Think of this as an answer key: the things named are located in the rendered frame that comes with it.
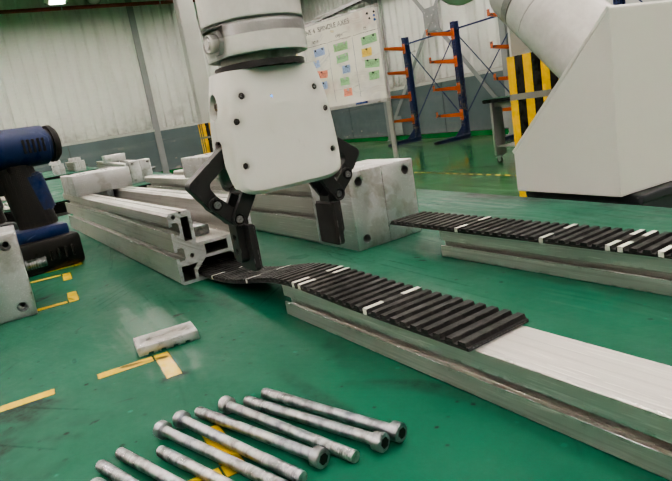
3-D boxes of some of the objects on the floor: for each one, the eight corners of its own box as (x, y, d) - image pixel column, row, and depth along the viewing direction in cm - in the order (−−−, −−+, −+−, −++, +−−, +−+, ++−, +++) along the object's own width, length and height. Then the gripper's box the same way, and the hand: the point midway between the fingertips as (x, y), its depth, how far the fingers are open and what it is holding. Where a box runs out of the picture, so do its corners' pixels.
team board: (294, 194, 713) (266, 34, 673) (321, 186, 748) (295, 33, 709) (391, 191, 611) (363, 2, 571) (416, 182, 646) (392, 3, 607)
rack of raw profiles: (386, 147, 1218) (371, 41, 1173) (420, 140, 1257) (407, 37, 1213) (497, 143, 929) (482, 2, 884) (536, 134, 968) (524, -1, 923)
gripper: (321, 52, 55) (349, 228, 58) (141, 70, 46) (187, 276, 49) (367, 36, 48) (395, 234, 52) (169, 54, 39) (220, 292, 43)
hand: (292, 242), depth 50 cm, fingers open, 8 cm apart
